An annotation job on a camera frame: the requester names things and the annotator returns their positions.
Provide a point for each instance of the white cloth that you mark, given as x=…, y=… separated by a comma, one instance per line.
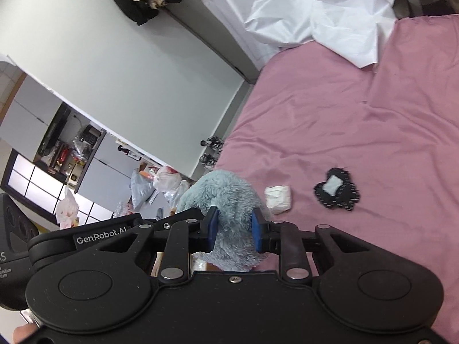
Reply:
x=278, y=198

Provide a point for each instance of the window with black frame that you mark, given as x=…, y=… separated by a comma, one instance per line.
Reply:
x=41, y=193

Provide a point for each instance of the white cover sheet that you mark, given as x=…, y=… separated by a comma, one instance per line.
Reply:
x=356, y=30

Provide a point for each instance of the person's hand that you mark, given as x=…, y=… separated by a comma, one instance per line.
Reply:
x=23, y=332

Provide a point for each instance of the grey sneaker right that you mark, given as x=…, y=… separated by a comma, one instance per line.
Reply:
x=215, y=143

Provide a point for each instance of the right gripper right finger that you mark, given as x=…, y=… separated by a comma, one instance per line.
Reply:
x=289, y=243

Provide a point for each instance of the grey plastic bag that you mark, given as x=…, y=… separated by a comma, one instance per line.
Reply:
x=141, y=189

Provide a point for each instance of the white red plastic bag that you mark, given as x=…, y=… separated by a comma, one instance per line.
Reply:
x=166, y=179

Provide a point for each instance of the kitchen cabinet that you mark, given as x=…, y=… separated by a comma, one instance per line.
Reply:
x=67, y=146

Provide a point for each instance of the grey pink plush toy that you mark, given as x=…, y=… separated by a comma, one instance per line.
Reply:
x=235, y=198

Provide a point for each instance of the pink bed sheet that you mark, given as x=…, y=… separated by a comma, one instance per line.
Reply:
x=393, y=127

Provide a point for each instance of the clear plastic bag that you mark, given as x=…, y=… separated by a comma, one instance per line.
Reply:
x=173, y=196

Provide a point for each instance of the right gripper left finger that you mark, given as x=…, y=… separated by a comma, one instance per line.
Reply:
x=187, y=232

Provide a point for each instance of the cardboard box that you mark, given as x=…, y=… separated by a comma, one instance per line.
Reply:
x=189, y=264

